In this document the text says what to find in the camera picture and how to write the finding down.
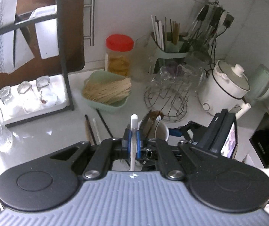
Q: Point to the large steel spoon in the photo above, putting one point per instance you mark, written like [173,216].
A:
[147,122]

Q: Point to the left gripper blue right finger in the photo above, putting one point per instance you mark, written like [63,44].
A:
[155,154]

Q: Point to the upturned drinking glass left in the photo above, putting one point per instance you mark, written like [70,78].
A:
[6,95]

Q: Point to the black chopstick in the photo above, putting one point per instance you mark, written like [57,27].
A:
[104,123]
[90,130]

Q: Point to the green basket of sticks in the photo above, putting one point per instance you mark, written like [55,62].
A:
[106,91]

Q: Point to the upturned drinking glass right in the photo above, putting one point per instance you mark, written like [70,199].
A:
[47,96]

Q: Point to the black dish rack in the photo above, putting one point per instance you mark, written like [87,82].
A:
[55,67]

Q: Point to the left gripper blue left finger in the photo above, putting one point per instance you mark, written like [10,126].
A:
[104,155]

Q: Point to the white ceramic utensil jar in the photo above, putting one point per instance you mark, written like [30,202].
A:
[159,131]

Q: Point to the brown wooden chopstick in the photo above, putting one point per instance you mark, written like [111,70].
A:
[88,136]

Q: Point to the white chopstick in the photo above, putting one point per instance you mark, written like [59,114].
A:
[133,141]
[97,131]

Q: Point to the white electric cooker pot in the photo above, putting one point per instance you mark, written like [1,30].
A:
[225,86]

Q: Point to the wire glass drying rack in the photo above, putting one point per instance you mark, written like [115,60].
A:
[170,88]

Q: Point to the wooden cutting board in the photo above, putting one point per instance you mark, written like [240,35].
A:
[16,46]

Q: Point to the green chopstick holder caddy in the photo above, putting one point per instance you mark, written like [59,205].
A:
[169,43]

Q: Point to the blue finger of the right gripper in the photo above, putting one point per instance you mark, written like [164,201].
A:
[176,132]

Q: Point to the red lid plastic jar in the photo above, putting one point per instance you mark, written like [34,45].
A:
[117,57]

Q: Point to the upturned drinking glass middle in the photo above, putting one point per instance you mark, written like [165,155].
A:
[27,97]

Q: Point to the upturned drinking glass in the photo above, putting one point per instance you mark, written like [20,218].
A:
[47,96]
[27,97]
[6,95]

